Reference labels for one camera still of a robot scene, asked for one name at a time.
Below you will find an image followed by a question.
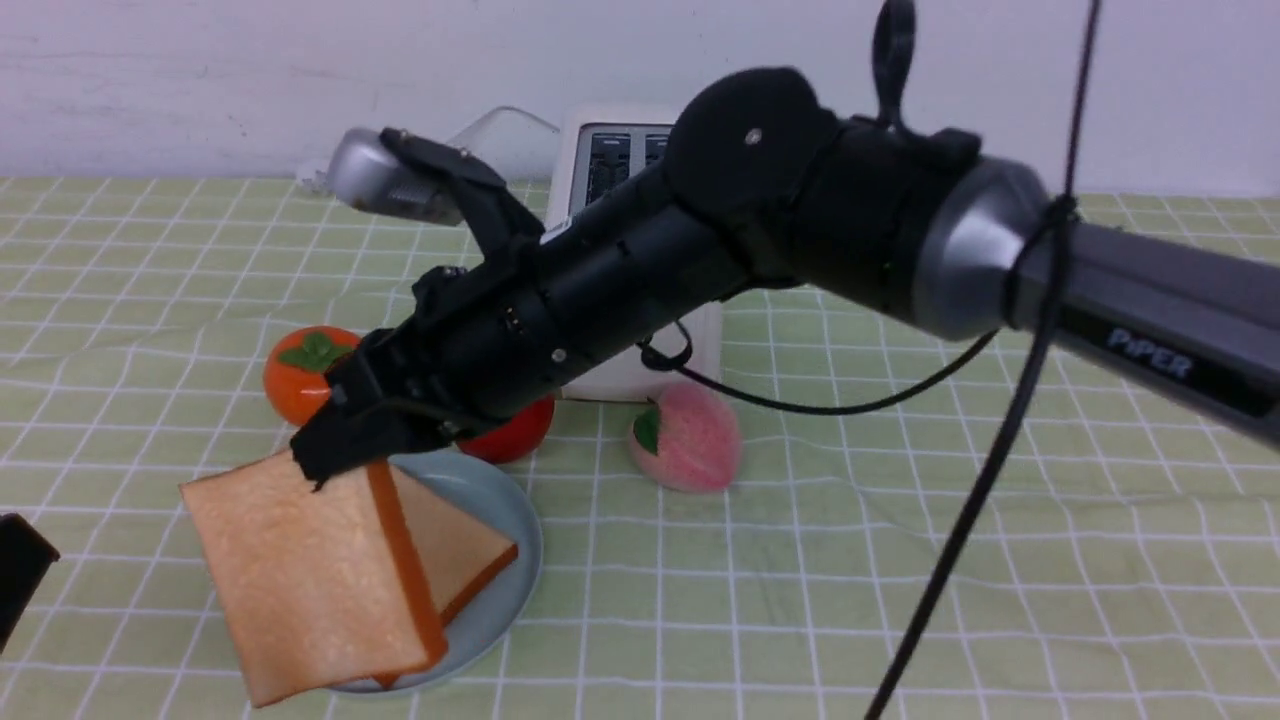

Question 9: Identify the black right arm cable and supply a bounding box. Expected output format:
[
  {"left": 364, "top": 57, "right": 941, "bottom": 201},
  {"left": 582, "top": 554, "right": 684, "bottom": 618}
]
[{"left": 637, "top": 0, "right": 1103, "bottom": 720}]

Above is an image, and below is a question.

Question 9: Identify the white toaster power cable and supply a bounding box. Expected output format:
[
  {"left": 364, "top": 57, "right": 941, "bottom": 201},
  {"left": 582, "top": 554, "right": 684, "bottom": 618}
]
[{"left": 296, "top": 105, "right": 561, "bottom": 197}]

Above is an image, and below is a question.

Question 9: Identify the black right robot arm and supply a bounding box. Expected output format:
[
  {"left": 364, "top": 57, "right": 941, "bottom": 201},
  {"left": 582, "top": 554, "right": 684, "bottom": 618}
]
[{"left": 291, "top": 68, "right": 1279, "bottom": 484}]

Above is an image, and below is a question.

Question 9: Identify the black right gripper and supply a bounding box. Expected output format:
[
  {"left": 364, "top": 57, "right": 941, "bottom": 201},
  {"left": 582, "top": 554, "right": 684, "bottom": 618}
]
[{"left": 291, "top": 245, "right": 602, "bottom": 492}]

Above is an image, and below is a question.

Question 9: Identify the white two-slot toaster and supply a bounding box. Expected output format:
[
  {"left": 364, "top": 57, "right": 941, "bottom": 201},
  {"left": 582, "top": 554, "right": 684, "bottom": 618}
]
[{"left": 544, "top": 105, "right": 723, "bottom": 404}]

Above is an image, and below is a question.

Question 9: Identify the light blue round plate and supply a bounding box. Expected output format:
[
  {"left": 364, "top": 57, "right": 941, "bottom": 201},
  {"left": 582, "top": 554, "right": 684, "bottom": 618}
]
[{"left": 333, "top": 452, "right": 543, "bottom": 694}]

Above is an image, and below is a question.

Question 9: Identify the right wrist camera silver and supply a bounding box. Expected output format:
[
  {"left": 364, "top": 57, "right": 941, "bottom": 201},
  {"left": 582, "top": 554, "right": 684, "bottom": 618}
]
[{"left": 328, "top": 127, "right": 547, "bottom": 266}]

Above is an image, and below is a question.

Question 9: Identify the red apple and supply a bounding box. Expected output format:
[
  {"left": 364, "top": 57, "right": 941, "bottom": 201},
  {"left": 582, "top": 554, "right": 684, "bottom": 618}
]
[{"left": 454, "top": 395, "right": 556, "bottom": 465}]

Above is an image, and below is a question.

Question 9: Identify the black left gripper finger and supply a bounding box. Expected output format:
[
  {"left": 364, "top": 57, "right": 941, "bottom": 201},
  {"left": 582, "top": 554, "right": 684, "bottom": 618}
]
[{"left": 0, "top": 512, "right": 61, "bottom": 652}]

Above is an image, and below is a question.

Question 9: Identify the toast slice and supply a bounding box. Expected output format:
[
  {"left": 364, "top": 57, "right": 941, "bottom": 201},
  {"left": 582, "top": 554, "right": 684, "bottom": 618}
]
[
  {"left": 180, "top": 451, "right": 449, "bottom": 708},
  {"left": 387, "top": 465, "right": 518, "bottom": 674}
]

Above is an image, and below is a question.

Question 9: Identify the orange persimmon with green leaf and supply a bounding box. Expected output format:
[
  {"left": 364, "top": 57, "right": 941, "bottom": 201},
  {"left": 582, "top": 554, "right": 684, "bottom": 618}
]
[{"left": 262, "top": 325, "right": 361, "bottom": 427}]

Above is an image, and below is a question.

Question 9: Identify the pink peach with leaf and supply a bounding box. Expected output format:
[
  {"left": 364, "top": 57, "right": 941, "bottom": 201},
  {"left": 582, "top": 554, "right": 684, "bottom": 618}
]
[{"left": 628, "top": 382, "right": 742, "bottom": 495}]

